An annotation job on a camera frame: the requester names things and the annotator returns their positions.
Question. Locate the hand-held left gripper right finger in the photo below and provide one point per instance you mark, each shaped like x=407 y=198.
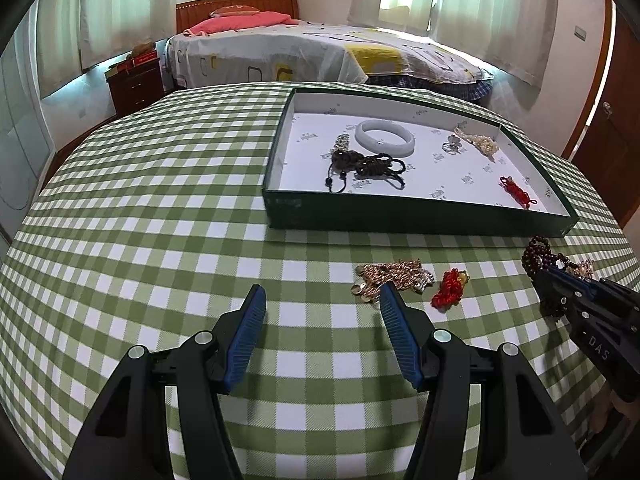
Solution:
x=400 y=335

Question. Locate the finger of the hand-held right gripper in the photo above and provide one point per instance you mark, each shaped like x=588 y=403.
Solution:
x=555 y=295
x=580 y=282

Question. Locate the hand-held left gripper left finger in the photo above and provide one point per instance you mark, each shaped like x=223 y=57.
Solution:
x=245 y=340

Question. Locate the green shallow box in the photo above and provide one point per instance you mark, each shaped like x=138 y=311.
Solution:
x=400 y=195

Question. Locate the white jade bangle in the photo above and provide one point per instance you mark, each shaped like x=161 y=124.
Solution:
x=362 y=137

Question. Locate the silver crystal brooch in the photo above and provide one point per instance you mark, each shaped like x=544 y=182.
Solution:
x=341 y=141

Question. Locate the person's right forearm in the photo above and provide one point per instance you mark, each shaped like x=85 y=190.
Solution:
x=617 y=407

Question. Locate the green checked tablecloth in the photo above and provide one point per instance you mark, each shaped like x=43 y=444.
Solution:
x=175 y=210

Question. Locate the brown wooden door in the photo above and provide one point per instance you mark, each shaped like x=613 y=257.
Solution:
x=620 y=110

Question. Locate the blue plaid bed skirt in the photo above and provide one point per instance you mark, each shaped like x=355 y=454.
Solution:
x=440 y=90

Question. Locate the dark wooden nightstand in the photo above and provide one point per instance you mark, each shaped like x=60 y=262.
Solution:
x=137 y=87

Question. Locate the patterned bedsheet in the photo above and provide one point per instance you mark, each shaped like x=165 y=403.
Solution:
x=300 y=60

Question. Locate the red flat box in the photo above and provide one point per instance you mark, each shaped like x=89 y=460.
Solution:
x=142 y=61

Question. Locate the dark red small box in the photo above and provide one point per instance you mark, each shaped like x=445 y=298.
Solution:
x=119 y=69

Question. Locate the frosted glass wardrobe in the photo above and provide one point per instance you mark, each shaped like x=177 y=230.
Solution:
x=20 y=125

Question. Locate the pink pillow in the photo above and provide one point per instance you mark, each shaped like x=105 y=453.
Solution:
x=245 y=22

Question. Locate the red pillow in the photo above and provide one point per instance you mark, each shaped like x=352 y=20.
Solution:
x=234 y=10

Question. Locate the wooden bed headboard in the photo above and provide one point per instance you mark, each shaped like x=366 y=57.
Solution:
x=235 y=2

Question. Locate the wall light switch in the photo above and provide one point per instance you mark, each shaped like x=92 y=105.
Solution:
x=580 y=32

